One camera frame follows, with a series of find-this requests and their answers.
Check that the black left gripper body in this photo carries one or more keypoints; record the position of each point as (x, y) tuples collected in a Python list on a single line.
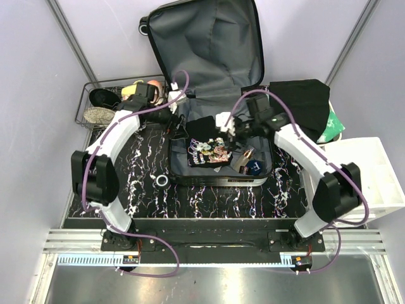
[(173, 129)]

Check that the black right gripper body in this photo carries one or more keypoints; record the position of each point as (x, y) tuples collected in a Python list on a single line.
[(243, 130)]

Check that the gold perfume spray bottle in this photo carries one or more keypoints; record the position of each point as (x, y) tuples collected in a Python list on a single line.
[(244, 158)]

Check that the black printed t-shirt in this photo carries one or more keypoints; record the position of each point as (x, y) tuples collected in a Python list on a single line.
[(205, 145)]

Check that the small dark cosmetic bottle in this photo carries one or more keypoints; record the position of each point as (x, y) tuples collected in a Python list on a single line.
[(243, 170)]

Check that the space astronaut kids suitcase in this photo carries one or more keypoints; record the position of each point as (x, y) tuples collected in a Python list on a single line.
[(216, 48)]

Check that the green tie-dye cloth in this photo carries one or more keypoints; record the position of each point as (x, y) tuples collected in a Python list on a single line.
[(333, 127)]

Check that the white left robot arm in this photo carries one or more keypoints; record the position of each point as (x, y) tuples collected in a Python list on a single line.
[(94, 178)]

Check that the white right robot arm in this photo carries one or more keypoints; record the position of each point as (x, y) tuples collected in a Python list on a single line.
[(338, 187)]

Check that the pink mug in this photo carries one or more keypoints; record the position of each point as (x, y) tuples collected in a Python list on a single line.
[(158, 98)]

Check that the yellow mug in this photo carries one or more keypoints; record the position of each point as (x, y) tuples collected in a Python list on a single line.
[(130, 89)]

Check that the black bowl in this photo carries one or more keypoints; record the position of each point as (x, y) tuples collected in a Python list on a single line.
[(104, 98)]

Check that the speckled grey plate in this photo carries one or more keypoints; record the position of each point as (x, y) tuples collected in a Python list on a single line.
[(99, 116)]

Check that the white plastic basin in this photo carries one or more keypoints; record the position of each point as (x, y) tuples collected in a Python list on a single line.
[(336, 138)]

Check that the white compartment organizer box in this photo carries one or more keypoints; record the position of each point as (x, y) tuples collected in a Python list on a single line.
[(379, 183)]

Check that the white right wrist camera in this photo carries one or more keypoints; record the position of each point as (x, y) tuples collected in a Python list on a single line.
[(224, 122)]

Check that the black wire dish rack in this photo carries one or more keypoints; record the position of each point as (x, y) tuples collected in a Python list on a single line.
[(114, 85)]

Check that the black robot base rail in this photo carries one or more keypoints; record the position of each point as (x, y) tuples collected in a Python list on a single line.
[(274, 235)]

